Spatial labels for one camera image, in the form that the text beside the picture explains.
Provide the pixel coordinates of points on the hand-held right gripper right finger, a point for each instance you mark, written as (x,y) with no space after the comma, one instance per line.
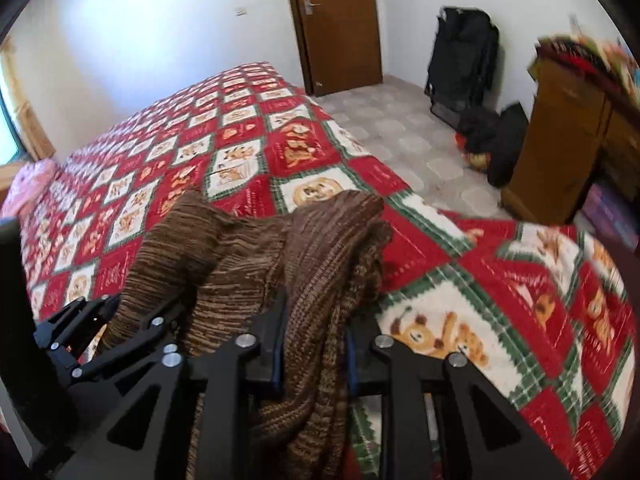
(362,365)

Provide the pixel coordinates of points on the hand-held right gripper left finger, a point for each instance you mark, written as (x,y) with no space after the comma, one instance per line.
(270,330)

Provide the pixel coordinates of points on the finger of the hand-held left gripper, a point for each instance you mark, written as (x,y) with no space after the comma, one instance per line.
(70,327)
(125,347)

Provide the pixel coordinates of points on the brown knitted sweater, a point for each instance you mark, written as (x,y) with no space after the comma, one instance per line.
(240,260)

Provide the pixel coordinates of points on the pile of colourful clothes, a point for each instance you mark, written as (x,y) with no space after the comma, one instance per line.
(585,57)

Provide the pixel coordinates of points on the pink pillow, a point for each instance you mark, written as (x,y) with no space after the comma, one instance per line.
(30,185)

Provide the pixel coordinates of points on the red checkered teddy bear blanket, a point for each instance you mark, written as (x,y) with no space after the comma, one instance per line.
(450,270)

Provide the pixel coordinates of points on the window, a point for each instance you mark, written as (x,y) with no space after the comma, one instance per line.
(6,135)

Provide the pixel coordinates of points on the red and yellow bundle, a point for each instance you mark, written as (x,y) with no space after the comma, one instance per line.
(472,157)

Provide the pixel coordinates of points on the black bag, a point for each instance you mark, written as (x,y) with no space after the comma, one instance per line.
(480,127)
(507,145)

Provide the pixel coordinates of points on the brown wooden cabinet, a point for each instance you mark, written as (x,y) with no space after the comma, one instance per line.
(550,150)

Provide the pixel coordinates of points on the purple striped cloth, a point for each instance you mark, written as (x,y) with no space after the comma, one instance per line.
(612,215)

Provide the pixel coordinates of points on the brown wooden door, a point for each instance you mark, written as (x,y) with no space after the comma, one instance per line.
(335,25)

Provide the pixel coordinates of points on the black suitcase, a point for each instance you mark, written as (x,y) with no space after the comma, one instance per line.
(460,60)

